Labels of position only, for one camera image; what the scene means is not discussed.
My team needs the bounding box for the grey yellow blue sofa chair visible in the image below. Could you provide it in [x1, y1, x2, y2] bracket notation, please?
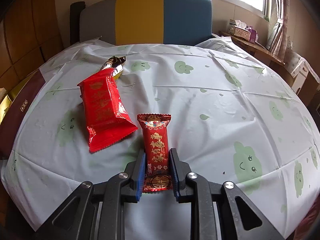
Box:
[80, 0, 212, 46]

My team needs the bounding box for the small red gold candy packet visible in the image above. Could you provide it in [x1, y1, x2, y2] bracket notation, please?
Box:
[137, 113, 171, 193]

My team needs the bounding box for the maroon gold gift box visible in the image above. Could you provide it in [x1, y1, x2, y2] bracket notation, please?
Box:
[0, 70, 45, 160]

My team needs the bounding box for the large red cake packet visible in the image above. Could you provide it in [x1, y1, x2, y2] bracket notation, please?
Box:
[78, 68, 138, 153]

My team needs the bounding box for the brown gold chocolate packet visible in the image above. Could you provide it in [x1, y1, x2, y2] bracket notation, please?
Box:
[100, 56, 126, 80]

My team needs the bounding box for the wooden side shelf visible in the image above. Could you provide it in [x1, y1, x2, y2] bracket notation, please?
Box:
[219, 31, 285, 66]

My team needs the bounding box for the tissue box on shelf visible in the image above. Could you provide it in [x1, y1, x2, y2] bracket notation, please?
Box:
[228, 19, 251, 41]

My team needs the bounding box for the white cardboard box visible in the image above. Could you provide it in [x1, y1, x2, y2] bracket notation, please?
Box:
[284, 48, 319, 95]

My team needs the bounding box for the purple packet on shelf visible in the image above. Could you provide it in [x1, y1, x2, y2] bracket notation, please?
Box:
[246, 26, 257, 43]

